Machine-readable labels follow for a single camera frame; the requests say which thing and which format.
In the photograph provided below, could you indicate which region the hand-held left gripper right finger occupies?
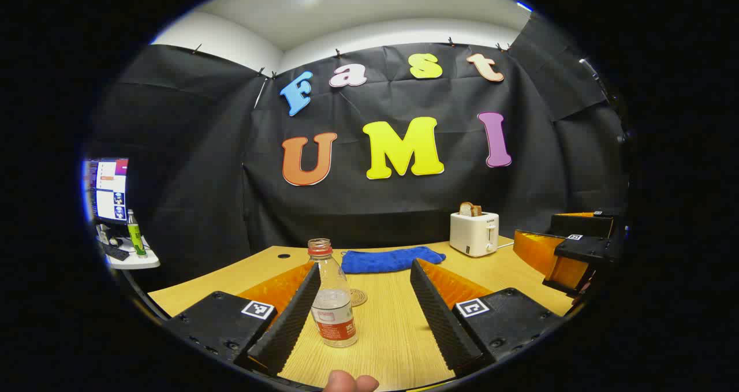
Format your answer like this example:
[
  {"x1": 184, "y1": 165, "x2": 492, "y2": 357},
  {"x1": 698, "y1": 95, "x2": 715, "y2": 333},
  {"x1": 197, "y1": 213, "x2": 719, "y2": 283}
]
[{"x1": 409, "y1": 257, "x2": 569, "y2": 378}]

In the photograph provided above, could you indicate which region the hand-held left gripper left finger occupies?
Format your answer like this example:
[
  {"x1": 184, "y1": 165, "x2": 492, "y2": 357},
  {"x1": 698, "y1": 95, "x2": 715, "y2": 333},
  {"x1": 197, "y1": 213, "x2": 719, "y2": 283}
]
[{"x1": 163, "y1": 261, "x2": 322, "y2": 376}]

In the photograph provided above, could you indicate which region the clear plastic water bottle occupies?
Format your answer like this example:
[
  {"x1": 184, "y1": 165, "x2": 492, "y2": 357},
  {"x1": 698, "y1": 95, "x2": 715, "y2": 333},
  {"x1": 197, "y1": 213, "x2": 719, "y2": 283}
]
[{"x1": 307, "y1": 238, "x2": 359, "y2": 348}]

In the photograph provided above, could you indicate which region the green drink bottle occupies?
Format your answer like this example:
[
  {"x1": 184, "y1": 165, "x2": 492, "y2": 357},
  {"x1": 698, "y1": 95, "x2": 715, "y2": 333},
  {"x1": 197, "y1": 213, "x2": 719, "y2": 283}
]
[{"x1": 126, "y1": 209, "x2": 148, "y2": 258}]

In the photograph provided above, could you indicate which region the blue folded towel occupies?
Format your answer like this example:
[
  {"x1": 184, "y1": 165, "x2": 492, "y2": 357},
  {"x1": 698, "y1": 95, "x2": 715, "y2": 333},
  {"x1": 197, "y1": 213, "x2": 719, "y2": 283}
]
[{"x1": 341, "y1": 245, "x2": 447, "y2": 275}]

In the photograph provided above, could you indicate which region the white toaster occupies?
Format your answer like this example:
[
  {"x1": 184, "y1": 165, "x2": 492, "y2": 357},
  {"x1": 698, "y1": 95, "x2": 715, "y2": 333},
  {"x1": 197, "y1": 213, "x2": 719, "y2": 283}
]
[{"x1": 449, "y1": 210, "x2": 501, "y2": 258}]

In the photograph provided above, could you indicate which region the white side table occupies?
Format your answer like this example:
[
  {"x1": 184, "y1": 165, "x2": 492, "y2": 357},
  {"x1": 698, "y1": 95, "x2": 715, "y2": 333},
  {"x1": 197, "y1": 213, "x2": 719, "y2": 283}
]
[{"x1": 95, "y1": 236, "x2": 161, "y2": 270}]

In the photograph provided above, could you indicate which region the black keyboard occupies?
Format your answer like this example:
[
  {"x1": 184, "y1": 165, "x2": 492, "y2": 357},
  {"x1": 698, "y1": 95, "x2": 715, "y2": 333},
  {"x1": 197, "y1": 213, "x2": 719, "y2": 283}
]
[{"x1": 99, "y1": 241, "x2": 130, "y2": 262}]

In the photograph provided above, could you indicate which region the computer monitor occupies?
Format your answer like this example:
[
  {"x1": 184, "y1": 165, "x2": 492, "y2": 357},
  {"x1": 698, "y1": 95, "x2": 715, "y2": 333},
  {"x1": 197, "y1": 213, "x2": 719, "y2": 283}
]
[{"x1": 83, "y1": 158, "x2": 129, "y2": 225}]

